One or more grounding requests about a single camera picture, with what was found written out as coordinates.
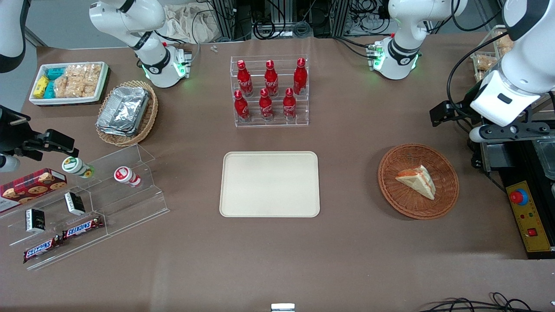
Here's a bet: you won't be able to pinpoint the black floor cables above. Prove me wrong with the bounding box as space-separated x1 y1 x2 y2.
418 292 555 312

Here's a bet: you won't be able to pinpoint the aluminium frame rack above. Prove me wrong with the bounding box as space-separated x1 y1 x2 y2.
210 0 391 40

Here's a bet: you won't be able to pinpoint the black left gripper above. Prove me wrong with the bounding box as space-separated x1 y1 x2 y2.
430 82 484 127

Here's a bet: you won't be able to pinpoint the beige plastic tray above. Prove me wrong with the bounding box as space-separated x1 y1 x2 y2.
219 151 321 218

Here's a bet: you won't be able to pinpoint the beige cloth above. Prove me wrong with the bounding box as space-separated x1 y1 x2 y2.
166 3 218 44

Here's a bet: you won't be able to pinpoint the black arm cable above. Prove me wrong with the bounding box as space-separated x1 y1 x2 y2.
446 31 509 127

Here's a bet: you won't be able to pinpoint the snickers bar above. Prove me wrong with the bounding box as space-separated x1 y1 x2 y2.
23 235 64 264
62 216 105 241

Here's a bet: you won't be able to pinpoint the red lid yogurt cup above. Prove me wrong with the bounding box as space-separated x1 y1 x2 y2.
114 167 142 188

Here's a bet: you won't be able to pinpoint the red cookie box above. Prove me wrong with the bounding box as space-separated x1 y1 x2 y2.
0 168 68 213

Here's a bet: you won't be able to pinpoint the bag of rice crackers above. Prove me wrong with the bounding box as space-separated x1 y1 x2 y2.
54 76 99 98
65 63 103 84

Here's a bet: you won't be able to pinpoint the triangle sandwich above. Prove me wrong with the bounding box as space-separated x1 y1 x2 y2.
395 165 436 201

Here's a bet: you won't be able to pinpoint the clear acrylic tiered stand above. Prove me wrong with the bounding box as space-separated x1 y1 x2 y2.
0 144 170 272

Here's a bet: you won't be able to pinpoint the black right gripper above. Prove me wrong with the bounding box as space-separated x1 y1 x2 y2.
0 105 80 159

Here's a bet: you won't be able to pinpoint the small black carton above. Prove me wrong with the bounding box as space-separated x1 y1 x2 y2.
64 192 86 216
25 208 46 234

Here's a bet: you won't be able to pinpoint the yellow snack pack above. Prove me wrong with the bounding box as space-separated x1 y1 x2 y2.
33 76 50 99

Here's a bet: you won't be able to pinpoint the green lid yogurt cup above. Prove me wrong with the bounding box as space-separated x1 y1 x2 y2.
61 156 95 179

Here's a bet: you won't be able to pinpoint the light wicker basket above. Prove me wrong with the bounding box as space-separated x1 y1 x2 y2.
95 80 159 147

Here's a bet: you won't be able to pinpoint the yellow control box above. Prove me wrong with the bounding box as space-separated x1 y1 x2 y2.
506 181 554 253

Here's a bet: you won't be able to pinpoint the red cola bottle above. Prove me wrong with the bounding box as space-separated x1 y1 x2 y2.
264 60 280 97
234 90 251 122
283 88 297 120
237 60 255 97
259 88 275 121
293 58 308 96

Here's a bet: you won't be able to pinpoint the stack of foil trays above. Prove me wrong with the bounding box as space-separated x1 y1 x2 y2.
96 86 150 137

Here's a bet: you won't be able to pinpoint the black base cables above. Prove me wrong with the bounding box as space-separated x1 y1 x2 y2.
333 36 379 60

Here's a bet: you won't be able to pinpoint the clear acrylic bottle stand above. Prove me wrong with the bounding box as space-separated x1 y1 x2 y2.
230 55 310 128

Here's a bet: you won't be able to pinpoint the brown wicker basket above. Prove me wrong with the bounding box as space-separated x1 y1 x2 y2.
378 143 460 220

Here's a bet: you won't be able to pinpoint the clear box of bread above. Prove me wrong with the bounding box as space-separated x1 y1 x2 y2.
493 25 517 56
471 51 500 83

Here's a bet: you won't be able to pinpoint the black machine base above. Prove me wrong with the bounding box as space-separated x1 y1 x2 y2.
472 130 555 260

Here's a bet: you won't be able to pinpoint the white snack tray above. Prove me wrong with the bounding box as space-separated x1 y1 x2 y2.
29 62 110 106

